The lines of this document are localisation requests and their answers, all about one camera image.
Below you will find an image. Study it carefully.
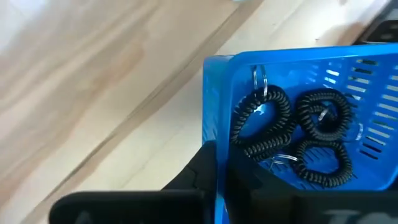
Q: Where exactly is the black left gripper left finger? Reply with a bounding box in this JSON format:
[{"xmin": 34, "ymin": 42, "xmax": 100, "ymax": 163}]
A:
[{"xmin": 163, "ymin": 141, "xmax": 218, "ymax": 224}]

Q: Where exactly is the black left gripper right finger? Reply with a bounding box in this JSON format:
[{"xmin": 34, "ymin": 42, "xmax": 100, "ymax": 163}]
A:
[{"xmin": 226, "ymin": 151, "xmax": 296, "ymax": 224}]

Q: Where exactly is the black coil keychain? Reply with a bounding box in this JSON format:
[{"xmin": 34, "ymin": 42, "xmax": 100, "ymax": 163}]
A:
[
  {"xmin": 270, "ymin": 139, "xmax": 354, "ymax": 189},
  {"xmin": 230, "ymin": 63, "xmax": 296, "ymax": 162},
  {"xmin": 295, "ymin": 88, "xmax": 364, "ymax": 142}
]

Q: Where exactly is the blue plastic basket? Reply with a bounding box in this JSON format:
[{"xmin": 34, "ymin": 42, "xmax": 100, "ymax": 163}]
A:
[{"xmin": 201, "ymin": 43, "xmax": 398, "ymax": 224}]

